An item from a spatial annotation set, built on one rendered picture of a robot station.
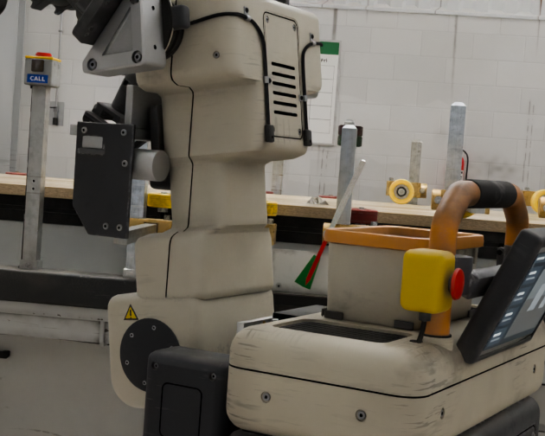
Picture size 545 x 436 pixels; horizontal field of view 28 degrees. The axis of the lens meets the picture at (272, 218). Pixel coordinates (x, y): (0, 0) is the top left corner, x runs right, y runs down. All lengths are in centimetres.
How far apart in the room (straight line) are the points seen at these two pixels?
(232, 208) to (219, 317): 16
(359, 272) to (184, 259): 26
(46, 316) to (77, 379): 31
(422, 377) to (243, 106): 49
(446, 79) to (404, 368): 863
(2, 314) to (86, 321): 22
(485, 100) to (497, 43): 51
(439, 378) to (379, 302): 17
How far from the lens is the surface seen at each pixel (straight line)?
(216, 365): 138
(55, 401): 303
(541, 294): 143
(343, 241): 137
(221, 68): 144
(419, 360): 120
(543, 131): 982
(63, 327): 275
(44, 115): 271
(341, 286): 138
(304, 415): 124
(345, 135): 258
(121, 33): 141
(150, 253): 153
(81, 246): 292
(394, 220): 274
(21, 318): 278
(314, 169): 976
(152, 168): 151
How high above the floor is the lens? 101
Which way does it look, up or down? 3 degrees down
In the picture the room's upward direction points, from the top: 4 degrees clockwise
